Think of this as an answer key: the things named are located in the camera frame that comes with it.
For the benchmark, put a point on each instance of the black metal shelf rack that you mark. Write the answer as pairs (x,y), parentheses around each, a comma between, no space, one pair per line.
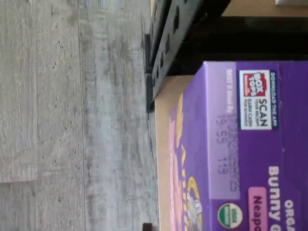
(252,50)
(166,16)

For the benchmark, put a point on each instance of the white organic pantry box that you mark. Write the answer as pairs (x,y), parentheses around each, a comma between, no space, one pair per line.
(291,2)

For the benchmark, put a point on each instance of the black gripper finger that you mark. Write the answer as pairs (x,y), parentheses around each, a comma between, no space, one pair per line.
(147,227)

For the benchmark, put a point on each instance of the purple Annie's box pink patch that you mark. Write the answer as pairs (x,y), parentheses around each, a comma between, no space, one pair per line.
(264,149)

